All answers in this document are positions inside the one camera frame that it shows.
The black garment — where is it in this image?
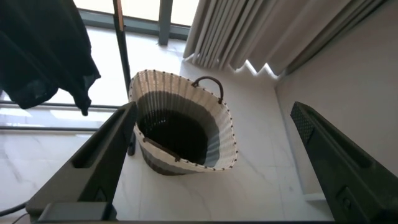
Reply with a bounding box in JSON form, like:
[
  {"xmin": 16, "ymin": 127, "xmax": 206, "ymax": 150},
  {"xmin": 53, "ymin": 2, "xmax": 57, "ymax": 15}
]
[{"xmin": 0, "ymin": 0, "xmax": 102, "ymax": 117}]

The black cable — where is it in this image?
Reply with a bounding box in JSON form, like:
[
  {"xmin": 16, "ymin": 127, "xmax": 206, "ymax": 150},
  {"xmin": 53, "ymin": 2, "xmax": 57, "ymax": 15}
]
[{"xmin": 0, "ymin": 201, "xmax": 29, "ymax": 218}]

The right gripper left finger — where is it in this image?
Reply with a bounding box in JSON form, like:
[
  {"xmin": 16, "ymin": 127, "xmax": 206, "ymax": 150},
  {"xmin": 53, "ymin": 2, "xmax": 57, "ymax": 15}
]
[{"xmin": 25, "ymin": 101, "xmax": 139, "ymax": 223}]

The white laundry basket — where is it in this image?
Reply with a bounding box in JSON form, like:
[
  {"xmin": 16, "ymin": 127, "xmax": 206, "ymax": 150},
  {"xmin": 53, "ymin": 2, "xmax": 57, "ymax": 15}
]
[{"xmin": 127, "ymin": 68, "xmax": 239, "ymax": 177}]

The beige curtain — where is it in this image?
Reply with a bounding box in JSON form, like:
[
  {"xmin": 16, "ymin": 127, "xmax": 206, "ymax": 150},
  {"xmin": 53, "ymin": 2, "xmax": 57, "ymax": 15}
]
[{"xmin": 182, "ymin": 0, "xmax": 389, "ymax": 78}]

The black clothes rack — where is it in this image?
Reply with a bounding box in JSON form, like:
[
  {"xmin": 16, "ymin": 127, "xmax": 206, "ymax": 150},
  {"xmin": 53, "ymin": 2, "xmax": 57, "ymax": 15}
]
[{"xmin": 0, "ymin": 0, "xmax": 138, "ymax": 157}]

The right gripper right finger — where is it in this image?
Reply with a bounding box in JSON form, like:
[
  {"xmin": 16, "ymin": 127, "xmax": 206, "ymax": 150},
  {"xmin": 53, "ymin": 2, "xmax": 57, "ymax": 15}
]
[{"xmin": 290, "ymin": 101, "xmax": 398, "ymax": 223}]

